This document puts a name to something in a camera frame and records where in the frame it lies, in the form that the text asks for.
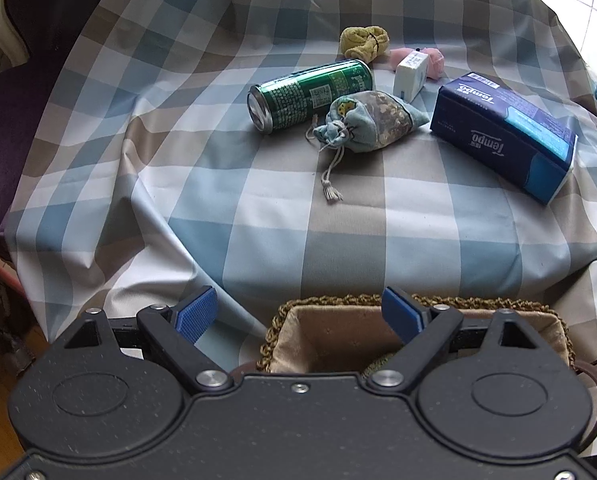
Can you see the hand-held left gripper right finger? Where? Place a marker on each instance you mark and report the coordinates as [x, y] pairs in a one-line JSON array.
[[402, 316]]

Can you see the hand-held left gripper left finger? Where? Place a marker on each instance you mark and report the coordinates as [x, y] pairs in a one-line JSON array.
[[197, 315]]

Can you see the green fuzzy sock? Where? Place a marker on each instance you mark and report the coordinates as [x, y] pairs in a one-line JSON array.
[[381, 363]]

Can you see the woven basket with cloth lining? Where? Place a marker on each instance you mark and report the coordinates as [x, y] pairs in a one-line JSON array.
[[338, 340]]

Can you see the small white tissue pack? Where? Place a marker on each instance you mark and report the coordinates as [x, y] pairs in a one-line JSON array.
[[409, 77]]

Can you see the pink sock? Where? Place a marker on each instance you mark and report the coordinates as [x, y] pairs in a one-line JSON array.
[[433, 62]]

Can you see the yellow sock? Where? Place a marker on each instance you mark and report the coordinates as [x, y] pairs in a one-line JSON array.
[[361, 42]]

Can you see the blue grey checked tablecloth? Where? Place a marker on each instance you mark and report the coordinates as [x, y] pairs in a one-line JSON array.
[[278, 240]]

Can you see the large blue tissue pack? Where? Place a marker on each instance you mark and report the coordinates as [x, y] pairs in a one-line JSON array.
[[498, 130]]

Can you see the green drink can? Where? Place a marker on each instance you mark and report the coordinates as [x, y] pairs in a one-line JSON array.
[[303, 92]]

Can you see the purple velvet chair cream frame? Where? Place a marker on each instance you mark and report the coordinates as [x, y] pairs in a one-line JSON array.
[[23, 110]]

